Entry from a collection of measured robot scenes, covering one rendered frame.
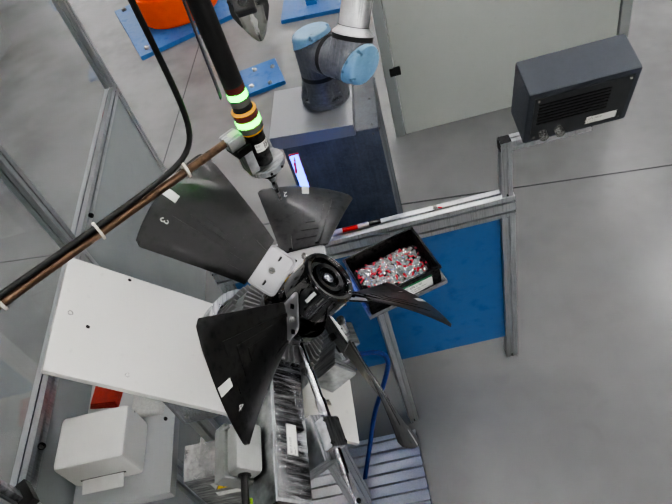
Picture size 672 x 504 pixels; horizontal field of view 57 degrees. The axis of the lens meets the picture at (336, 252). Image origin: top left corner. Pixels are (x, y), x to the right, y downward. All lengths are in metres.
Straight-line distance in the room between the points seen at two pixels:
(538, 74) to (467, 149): 1.73
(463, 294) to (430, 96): 1.46
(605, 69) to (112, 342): 1.22
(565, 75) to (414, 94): 1.79
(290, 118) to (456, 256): 0.66
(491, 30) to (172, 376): 2.43
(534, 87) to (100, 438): 1.27
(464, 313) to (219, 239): 1.20
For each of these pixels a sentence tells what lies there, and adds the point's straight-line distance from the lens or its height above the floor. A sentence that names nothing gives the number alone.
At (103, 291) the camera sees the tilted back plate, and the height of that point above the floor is 1.30.
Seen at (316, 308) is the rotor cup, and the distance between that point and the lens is 1.19.
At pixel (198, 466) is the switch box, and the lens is 1.56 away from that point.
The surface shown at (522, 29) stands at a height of 0.44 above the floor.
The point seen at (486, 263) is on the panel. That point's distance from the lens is 2.02.
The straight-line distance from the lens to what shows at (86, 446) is 1.56.
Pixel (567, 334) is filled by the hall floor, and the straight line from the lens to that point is 2.55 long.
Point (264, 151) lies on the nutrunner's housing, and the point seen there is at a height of 1.50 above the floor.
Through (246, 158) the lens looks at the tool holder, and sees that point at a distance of 1.08.
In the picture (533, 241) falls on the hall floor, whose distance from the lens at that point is 2.82.
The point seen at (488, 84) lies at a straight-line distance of 3.38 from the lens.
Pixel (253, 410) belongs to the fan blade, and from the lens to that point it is 1.07.
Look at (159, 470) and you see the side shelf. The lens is 1.57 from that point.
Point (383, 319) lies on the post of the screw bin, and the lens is 1.80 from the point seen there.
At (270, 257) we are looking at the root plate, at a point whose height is 1.27.
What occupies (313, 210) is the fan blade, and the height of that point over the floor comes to 1.17.
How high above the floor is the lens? 2.15
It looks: 48 degrees down
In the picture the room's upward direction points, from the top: 19 degrees counter-clockwise
